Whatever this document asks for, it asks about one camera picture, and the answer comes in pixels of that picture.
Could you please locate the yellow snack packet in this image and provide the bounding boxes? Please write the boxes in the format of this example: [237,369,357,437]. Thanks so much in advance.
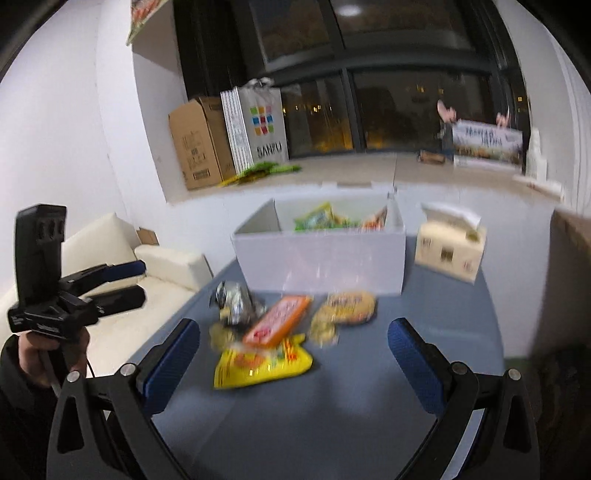
[213,334,314,390]

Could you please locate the black silver snack bag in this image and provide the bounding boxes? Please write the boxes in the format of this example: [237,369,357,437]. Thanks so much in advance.
[209,281,266,327]

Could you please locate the round yellow cookie pack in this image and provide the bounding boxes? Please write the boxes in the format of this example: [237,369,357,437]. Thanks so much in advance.
[314,291,377,325]

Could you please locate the orange flying cake packet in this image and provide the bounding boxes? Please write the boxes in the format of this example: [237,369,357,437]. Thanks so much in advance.
[242,295,312,349]

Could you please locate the green snack box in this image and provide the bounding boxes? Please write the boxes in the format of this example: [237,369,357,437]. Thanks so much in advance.
[294,202,361,231]

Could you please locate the clear jar yellow candy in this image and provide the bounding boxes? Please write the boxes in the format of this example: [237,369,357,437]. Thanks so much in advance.
[208,322,240,353]

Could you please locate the black sleeve left forearm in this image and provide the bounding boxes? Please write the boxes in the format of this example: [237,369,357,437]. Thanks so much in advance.
[1,335,56,479]

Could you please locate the person's left hand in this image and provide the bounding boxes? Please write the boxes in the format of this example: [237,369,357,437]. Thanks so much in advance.
[18,329,90,387]

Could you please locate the cream leather sofa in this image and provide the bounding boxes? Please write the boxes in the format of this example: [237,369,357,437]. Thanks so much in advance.
[0,212,215,379]

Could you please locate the small yellow wrapped snack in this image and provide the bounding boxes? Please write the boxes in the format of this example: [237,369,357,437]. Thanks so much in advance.
[308,316,339,347]

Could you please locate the beige tissue pack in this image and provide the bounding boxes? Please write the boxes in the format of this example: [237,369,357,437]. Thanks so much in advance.
[415,202,487,284]

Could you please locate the brown cardboard box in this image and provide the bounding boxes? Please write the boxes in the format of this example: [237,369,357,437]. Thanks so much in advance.
[168,97,235,190]

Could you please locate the brown counter shelf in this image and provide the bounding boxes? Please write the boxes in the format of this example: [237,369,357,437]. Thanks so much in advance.
[550,208,590,290]

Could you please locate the green sachets on sill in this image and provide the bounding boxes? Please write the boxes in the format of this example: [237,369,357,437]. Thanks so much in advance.
[218,162,301,187]

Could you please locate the white storage box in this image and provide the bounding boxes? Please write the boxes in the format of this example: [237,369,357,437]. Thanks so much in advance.
[231,189,406,296]

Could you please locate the orange snack in box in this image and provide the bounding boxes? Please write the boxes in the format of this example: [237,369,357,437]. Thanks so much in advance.
[362,206,388,231]

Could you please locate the white SANFU shopping bag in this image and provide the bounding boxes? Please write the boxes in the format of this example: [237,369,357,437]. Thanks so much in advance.
[221,77,288,174]

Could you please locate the small brown item on sill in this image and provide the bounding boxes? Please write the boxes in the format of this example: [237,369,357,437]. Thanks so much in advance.
[418,150,446,165]

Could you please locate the white bottle on sill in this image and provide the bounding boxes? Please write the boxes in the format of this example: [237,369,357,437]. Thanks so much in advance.
[526,127,548,182]

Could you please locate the printed tissue box on sill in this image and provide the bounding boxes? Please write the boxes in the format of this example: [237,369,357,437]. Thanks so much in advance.
[442,120,524,173]

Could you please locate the colourful poster on wall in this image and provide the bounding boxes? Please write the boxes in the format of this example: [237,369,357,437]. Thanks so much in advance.
[126,0,168,46]

